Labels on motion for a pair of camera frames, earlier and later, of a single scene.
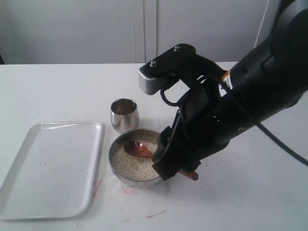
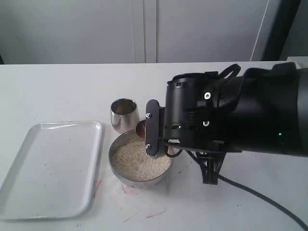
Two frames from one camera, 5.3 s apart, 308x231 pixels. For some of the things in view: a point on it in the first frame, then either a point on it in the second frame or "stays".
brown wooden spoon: (137, 147) to (141, 128)
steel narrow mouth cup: (124, 115) stays
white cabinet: (130, 32) stays
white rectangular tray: (55, 173) stays
